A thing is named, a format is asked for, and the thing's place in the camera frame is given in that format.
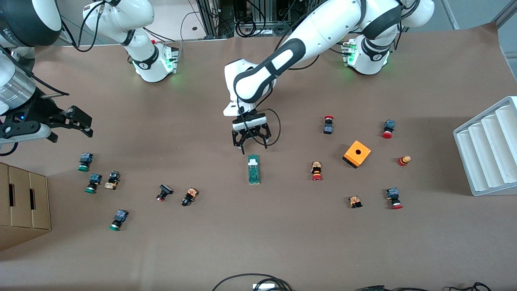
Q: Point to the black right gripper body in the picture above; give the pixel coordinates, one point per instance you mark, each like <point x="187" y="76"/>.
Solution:
<point x="39" y="109"/>

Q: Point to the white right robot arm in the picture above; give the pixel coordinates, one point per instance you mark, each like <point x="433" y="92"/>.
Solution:
<point x="121" y="18"/>

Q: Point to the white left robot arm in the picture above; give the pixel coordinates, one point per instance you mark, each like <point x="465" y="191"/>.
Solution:
<point x="323" y="28"/>

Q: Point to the green button blue block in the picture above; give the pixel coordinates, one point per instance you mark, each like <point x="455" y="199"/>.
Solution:
<point x="94" y="180"/>
<point x="120" y="216"/>
<point x="85" y="158"/>

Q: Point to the red button orange block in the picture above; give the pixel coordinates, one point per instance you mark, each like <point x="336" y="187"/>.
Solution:
<point x="316" y="169"/>

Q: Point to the red button blue block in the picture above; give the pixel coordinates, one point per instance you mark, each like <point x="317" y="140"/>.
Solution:
<point x="392" y="195"/>
<point x="328" y="128"/>
<point x="388" y="126"/>

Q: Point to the black button orange block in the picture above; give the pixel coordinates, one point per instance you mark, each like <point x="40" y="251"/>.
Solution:
<point x="112" y="180"/>
<point x="189" y="196"/>

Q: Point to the brown cardboard box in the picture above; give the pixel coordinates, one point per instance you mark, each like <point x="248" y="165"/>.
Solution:
<point x="24" y="202"/>

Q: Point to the black square button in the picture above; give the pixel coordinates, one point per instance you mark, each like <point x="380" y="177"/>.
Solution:
<point x="164" y="190"/>

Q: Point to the orange black contact block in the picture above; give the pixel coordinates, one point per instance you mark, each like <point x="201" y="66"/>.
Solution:
<point x="355" y="201"/>

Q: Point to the red yellow button head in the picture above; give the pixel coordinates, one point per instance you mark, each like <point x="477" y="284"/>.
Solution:
<point x="404" y="160"/>

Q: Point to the small white device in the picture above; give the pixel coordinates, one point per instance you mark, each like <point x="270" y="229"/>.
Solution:
<point x="264" y="286"/>

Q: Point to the white stepped tray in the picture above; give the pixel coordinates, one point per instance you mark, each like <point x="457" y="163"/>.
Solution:
<point x="484" y="161"/>

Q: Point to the grey aluminium bar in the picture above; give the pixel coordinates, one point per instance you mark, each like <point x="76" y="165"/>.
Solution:
<point x="505" y="15"/>

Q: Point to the orange button enclosure box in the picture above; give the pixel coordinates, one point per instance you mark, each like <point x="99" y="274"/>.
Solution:
<point x="359" y="159"/>

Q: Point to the aluminium rack frame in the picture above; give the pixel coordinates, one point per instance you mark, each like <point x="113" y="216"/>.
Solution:
<point x="210" y="16"/>

